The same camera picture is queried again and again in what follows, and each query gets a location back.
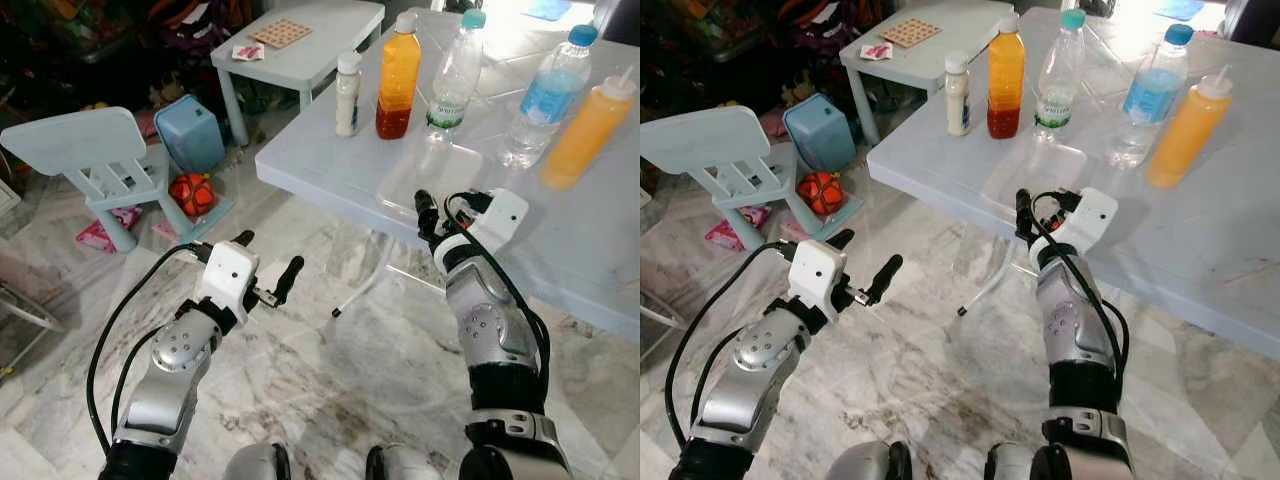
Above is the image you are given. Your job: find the clear plastic tray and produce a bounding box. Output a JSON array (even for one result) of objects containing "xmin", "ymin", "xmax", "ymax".
[
  {"xmin": 376, "ymin": 140, "xmax": 484, "ymax": 216},
  {"xmin": 980, "ymin": 140, "xmax": 1089, "ymax": 216}
]

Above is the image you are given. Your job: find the red toy ball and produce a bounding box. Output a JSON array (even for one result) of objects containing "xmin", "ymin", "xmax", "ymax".
[
  {"xmin": 797, "ymin": 170, "xmax": 847, "ymax": 218},
  {"xmin": 168, "ymin": 172, "xmax": 217, "ymax": 219}
]

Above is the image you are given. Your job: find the blue plastic box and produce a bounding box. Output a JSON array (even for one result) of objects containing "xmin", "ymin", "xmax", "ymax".
[
  {"xmin": 783, "ymin": 93, "xmax": 857, "ymax": 171},
  {"xmin": 153, "ymin": 95, "xmax": 227, "ymax": 173}
]

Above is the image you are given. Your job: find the large pale plastic table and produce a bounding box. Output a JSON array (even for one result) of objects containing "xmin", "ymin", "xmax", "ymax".
[
  {"xmin": 867, "ymin": 5, "xmax": 1280, "ymax": 363},
  {"xmin": 255, "ymin": 5, "xmax": 641, "ymax": 343}
]

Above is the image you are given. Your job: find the pink packet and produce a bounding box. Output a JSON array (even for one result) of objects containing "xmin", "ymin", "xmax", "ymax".
[
  {"xmin": 75, "ymin": 205, "xmax": 143, "ymax": 253},
  {"xmin": 705, "ymin": 205, "xmax": 771, "ymax": 251}
]

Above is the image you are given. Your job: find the clear bottle teal cap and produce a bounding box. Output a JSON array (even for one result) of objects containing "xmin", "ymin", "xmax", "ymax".
[
  {"xmin": 1034, "ymin": 8, "xmax": 1088, "ymax": 136},
  {"xmin": 427, "ymin": 8, "xmax": 488, "ymax": 136}
]

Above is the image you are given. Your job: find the small white bottle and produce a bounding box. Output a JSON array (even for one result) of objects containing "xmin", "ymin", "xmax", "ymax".
[
  {"xmin": 944, "ymin": 50, "xmax": 972, "ymax": 137},
  {"xmin": 335, "ymin": 50, "xmax": 363, "ymax": 138}
]

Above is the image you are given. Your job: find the orange juice bottle white cap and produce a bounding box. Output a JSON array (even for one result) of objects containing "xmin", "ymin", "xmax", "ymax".
[
  {"xmin": 376, "ymin": 10, "xmax": 423, "ymax": 141},
  {"xmin": 987, "ymin": 12, "xmax": 1027, "ymax": 140}
]

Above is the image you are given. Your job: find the water bottle blue label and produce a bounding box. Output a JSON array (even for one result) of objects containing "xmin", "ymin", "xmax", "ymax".
[
  {"xmin": 498, "ymin": 23, "xmax": 599, "ymax": 169},
  {"xmin": 1108, "ymin": 23, "xmax": 1195, "ymax": 169}
]

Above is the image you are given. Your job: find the orange squeeze bottle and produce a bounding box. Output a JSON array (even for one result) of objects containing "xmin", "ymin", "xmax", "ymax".
[
  {"xmin": 540, "ymin": 67, "xmax": 638, "ymax": 191},
  {"xmin": 1146, "ymin": 65, "xmax": 1236, "ymax": 189}
]

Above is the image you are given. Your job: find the small pale plastic table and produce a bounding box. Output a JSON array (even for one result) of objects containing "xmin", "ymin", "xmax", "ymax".
[
  {"xmin": 838, "ymin": 0, "xmax": 1016, "ymax": 146},
  {"xmin": 210, "ymin": 0, "xmax": 386, "ymax": 146}
]

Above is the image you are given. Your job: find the small pale blue chair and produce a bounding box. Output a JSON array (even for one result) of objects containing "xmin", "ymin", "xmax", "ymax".
[
  {"xmin": 640, "ymin": 105, "xmax": 866, "ymax": 251},
  {"xmin": 0, "ymin": 107, "xmax": 236, "ymax": 253}
]

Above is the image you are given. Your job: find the tan grid board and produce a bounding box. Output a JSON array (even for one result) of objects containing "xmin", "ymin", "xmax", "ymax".
[
  {"xmin": 880, "ymin": 17, "xmax": 944, "ymax": 49},
  {"xmin": 250, "ymin": 18, "xmax": 313, "ymax": 49}
]

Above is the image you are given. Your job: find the robot right leg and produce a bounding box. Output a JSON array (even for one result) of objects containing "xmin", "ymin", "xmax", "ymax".
[
  {"xmin": 985, "ymin": 443, "xmax": 1051, "ymax": 480},
  {"xmin": 365, "ymin": 443, "xmax": 446, "ymax": 480}
]

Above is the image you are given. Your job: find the dark grey chair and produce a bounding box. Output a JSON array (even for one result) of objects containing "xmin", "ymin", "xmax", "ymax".
[
  {"xmin": 598, "ymin": 0, "xmax": 641, "ymax": 46},
  {"xmin": 1225, "ymin": 0, "xmax": 1280, "ymax": 46}
]

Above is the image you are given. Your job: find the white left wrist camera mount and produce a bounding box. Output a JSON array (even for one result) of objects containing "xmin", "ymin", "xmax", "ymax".
[
  {"xmin": 787, "ymin": 240, "xmax": 853, "ymax": 311},
  {"xmin": 198, "ymin": 240, "xmax": 261, "ymax": 313}
]

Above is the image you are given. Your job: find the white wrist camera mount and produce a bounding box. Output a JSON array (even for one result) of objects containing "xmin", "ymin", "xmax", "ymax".
[
  {"xmin": 787, "ymin": 240, "xmax": 853, "ymax": 311},
  {"xmin": 435, "ymin": 188, "xmax": 531, "ymax": 263},
  {"xmin": 1032, "ymin": 187, "xmax": 1119, "ymax": 266},
  {"xmin": 198, "ymin": 240, "xmax": 261, "ymax": 313}
]

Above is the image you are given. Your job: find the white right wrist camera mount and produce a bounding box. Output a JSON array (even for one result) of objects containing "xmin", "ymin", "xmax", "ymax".
[
  {"xmin": 435, "ymin": 188, "xmax": 531, "ymax": 263},
  {"xmin": 1032, "ymin": 187, "xmax": 1119, "ymax": 266}
]

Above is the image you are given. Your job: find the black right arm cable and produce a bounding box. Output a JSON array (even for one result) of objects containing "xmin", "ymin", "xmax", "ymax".
[
  {"xmin": 443, "ymin": 190, "xmax": 553, "ymax": 401},
  {"xmin": 1030, "ymin": 190, "xmax": 1131, "ymax": 386}
]

